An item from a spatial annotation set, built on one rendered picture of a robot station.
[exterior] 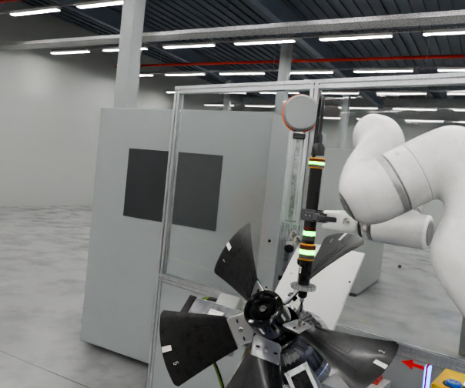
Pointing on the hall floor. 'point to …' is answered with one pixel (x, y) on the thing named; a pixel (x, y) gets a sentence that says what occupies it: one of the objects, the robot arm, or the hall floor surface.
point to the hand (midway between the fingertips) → (312, 215)
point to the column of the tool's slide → (289, 198)
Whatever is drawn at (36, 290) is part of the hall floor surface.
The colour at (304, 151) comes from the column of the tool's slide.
